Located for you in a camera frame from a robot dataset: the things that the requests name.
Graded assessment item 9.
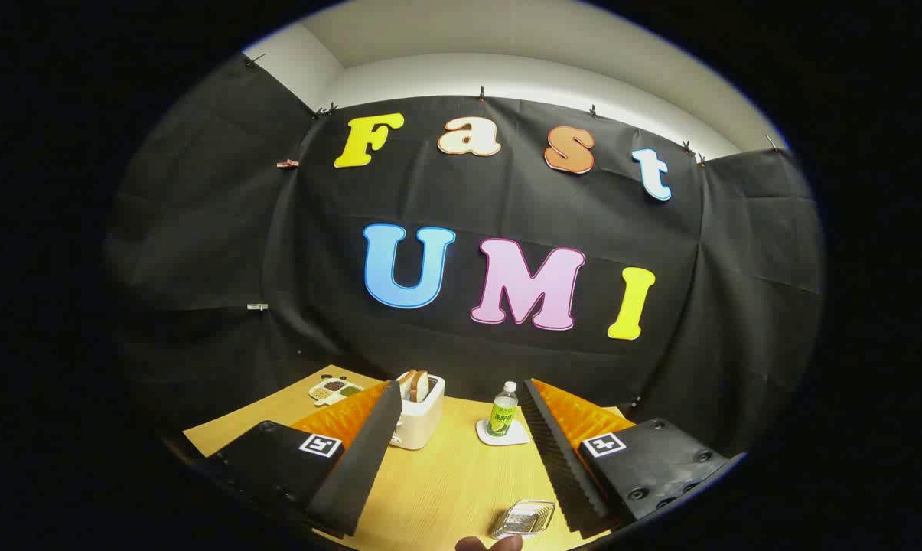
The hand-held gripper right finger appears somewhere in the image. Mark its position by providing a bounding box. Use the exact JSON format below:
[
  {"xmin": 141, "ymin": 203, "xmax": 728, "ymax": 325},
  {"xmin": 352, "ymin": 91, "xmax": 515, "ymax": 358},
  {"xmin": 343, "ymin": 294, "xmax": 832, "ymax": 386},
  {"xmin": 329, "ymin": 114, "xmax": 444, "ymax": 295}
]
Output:
[{"xmin": 520, "ymin": 378, "xmax": 746, "ymax": 536}]

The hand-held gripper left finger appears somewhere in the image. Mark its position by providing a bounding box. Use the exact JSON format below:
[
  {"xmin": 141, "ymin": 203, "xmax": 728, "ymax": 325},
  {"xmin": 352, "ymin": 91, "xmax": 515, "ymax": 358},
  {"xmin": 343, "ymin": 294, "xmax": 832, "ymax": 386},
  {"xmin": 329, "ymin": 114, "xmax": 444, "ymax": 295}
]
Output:
[{"xmin": 197, "ymin": 379, "xmax": 404, "ymax": 538}]

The white square coaster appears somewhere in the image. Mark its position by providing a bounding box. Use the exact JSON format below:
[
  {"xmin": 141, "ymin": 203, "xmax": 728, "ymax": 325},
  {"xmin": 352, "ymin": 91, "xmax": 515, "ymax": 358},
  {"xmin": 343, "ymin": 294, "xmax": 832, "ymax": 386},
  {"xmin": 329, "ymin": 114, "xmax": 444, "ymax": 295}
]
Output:
[{"xmin": 475, "ymin": 417, "xmax": 531, "ymax": 447}]

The white toaster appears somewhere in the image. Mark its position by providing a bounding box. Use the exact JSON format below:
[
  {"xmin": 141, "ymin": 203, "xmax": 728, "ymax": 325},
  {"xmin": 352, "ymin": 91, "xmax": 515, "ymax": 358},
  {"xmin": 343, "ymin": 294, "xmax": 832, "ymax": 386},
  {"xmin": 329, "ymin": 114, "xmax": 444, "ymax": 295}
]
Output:
[{"xmin": 390, "ymin": 373, "xmax": 446, "ymax": 451}]

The panda shaped snack dish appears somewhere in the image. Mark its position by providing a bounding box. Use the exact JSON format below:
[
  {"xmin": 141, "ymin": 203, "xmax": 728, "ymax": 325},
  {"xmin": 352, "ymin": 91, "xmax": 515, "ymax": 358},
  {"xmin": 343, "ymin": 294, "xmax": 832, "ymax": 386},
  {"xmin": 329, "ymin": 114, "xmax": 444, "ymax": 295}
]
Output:
[{"xmin": 308, "ymin": 375, "xmax": 364, "ymax": 406}]

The green label drink bottle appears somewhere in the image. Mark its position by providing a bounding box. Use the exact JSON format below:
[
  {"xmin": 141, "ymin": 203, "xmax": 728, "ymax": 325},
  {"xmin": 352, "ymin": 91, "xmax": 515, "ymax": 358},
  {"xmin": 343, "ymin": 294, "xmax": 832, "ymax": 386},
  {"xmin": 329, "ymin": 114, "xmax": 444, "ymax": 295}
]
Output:
[{"xmin": 487, "ymin": 381, "xmax": 520, "ymax": 439}]

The metal wire cutlery basket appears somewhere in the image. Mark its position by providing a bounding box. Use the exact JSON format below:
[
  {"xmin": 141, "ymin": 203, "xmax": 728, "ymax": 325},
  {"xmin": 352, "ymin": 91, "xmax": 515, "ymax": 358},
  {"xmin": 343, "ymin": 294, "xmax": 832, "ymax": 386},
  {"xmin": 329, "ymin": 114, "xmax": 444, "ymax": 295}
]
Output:
[{"xmin": 490, "ymin": 499, "xmax": 556, "ymax": 540}]

